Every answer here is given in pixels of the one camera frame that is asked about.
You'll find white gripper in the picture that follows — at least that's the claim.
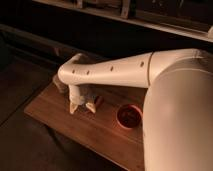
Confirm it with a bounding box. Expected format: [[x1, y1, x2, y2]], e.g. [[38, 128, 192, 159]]
[[69, 85, 96, 114]]

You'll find red curved tool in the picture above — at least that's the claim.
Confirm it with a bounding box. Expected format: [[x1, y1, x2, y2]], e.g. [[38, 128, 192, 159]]
[[95, 96, 104, 106]]

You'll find white shelf ledge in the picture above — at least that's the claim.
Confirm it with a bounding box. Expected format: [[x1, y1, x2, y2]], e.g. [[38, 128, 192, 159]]
[[33, 0, 213, 43]]

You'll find wooden table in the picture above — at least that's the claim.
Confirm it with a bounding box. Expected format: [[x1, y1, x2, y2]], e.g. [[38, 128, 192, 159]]
[[25, 83, 146, 171]]

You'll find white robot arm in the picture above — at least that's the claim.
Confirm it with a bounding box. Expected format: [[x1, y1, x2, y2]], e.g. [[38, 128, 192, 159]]
[[58, 49, 213, 171]]

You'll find red ceramic bowl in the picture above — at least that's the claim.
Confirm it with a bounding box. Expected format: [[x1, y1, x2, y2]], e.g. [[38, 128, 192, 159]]
[[116, 104, 143, 130]]

